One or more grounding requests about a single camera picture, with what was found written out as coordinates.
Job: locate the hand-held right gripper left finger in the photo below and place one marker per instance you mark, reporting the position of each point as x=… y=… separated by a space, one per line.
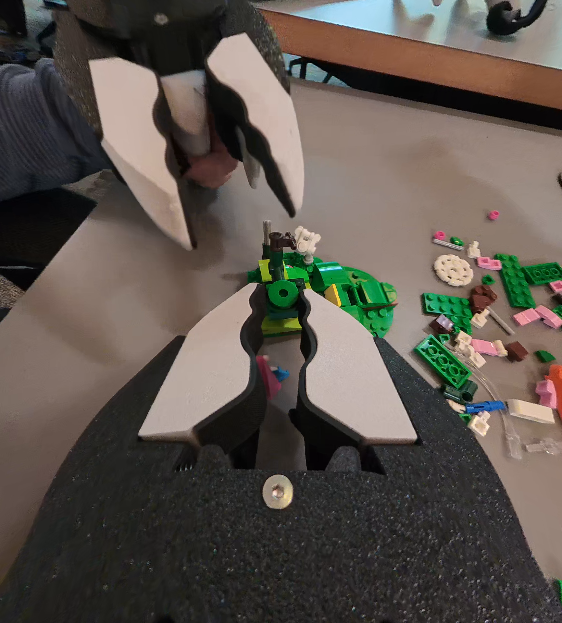
x=203 y=375

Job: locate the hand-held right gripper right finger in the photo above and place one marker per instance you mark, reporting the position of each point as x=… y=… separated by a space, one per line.
x=354 y=379

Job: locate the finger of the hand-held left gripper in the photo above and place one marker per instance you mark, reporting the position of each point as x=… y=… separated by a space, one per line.
x=271 y=112
x=134 y=136

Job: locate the pink and blue lego piece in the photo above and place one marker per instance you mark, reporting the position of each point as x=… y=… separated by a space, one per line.
x=268 y=379

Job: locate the green round lego base model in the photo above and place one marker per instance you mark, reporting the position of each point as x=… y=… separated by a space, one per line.
x=354 y=292

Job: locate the person's left forearm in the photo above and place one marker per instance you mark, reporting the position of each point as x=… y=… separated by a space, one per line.
x=18 y=126

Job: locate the pile of green pink lego pieces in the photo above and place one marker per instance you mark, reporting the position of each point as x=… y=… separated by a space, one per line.
x=514 y=282

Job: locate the person's left hand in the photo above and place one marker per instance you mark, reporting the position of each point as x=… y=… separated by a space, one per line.
x=212 y=168

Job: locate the black chair seat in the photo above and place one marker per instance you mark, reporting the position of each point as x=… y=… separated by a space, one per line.
x=32 y=219

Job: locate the grey table with wooden edge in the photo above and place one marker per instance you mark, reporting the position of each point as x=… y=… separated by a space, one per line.
x=432 y=44

